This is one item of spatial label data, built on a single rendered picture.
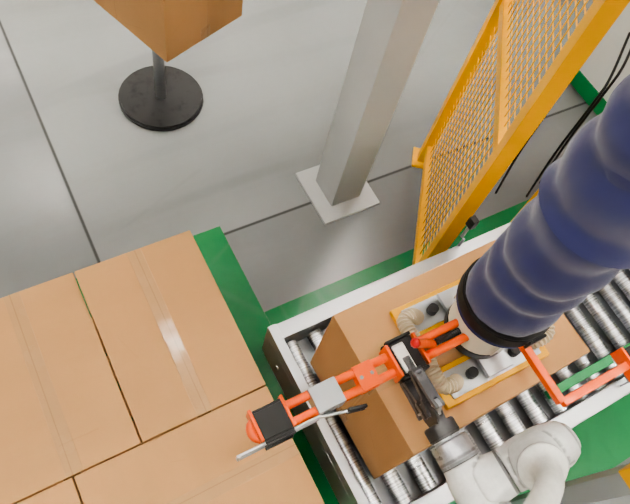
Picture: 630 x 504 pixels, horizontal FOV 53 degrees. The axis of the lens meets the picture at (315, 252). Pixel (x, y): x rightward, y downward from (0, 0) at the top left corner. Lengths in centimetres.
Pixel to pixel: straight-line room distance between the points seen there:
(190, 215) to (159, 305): 86
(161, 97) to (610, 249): 245
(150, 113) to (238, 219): 69
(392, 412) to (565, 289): 57
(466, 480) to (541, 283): 47
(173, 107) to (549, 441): 234
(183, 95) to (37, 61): 72
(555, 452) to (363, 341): 53
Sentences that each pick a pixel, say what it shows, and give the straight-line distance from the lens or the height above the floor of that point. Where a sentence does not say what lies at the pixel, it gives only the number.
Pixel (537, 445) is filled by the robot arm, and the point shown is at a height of 122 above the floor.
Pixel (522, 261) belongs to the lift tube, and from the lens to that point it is 128.
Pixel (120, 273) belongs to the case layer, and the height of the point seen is 54.
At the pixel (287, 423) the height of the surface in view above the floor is 110.
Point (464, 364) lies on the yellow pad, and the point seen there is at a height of 97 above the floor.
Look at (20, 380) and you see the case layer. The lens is 207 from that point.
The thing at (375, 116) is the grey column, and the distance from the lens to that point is 249.
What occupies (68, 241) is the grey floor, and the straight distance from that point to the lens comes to 286.
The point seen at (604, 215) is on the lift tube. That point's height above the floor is 171.
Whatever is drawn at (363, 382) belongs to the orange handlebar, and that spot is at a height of 109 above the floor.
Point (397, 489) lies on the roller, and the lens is 201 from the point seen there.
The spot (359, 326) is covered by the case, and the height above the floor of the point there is 95.
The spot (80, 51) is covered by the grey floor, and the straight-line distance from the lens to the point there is 349.
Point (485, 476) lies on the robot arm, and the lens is 147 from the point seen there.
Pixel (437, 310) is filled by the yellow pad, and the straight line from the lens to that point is 170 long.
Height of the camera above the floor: 247
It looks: 61 degrees down
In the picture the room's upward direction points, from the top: 19 degrees clockwise
